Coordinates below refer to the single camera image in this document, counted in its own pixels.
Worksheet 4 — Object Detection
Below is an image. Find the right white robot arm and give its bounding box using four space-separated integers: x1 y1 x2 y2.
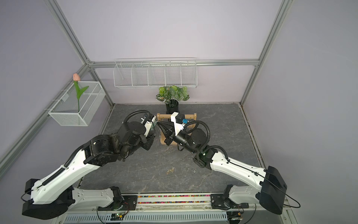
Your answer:
157 120 288 215

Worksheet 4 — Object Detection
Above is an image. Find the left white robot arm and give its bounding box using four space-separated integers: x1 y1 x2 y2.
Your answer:
22 121 156 220

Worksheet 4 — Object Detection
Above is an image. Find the wooden jewelry display stand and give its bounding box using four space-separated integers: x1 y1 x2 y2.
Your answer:
157 113 197 145

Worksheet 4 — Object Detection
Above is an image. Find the potted green plant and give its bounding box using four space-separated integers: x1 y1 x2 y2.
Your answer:
156 85 190 114

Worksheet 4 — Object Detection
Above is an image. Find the pink artificial tulip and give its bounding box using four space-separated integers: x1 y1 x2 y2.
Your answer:
73 73 89 113

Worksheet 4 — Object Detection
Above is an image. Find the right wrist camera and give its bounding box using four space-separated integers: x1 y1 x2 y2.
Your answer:
171 112 188 136

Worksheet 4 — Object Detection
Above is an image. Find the white wire wall shelf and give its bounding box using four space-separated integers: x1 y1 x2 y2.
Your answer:
113 57 198 88

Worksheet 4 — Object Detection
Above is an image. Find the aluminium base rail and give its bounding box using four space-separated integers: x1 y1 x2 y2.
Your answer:
72 192 289 216

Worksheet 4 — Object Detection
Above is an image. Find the white mesh wall basket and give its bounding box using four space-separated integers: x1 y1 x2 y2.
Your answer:
48 81 106 127

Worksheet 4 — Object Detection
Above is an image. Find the white slotted cable duct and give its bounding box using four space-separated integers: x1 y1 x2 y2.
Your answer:
63 211 228 224

